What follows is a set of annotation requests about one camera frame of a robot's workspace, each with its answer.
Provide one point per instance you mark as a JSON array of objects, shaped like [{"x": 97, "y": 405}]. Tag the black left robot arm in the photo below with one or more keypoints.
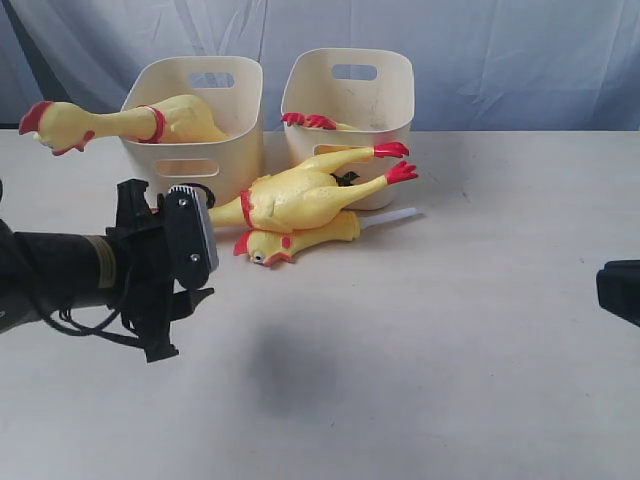
[{"x": 66, "y": 280}]

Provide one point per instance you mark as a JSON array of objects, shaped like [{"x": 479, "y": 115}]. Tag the cream bin marked X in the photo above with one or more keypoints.
[{"x": 368, "y": 93}]

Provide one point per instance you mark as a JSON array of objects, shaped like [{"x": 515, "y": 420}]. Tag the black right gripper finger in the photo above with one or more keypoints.
[{"x": 618, "y": 289}]

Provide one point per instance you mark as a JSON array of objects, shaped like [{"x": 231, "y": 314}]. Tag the severed rubber chicken head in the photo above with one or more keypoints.
[{"x": 266, "y": 248}]

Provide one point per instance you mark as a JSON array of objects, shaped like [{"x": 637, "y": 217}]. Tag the whole rubber chicken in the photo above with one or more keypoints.
[
  {"x": 64, "y": 126},
  {"x": 308, "y": 196}
]

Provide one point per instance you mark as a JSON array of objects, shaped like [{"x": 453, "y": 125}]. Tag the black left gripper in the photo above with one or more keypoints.
[{"x": 155, "y": 290}]

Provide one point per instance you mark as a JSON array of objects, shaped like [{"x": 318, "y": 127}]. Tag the blue backdrop curtain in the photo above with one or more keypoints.
[{"x": 478, "y": 65}]

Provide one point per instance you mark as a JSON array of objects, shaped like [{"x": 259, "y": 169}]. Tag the headless rubber chicken body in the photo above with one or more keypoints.
[{"x": 314, "y": 121}]

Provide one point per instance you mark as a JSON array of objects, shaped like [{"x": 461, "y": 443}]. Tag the cream bin marked O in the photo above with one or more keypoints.
[{"x": 232, "y": 87}]

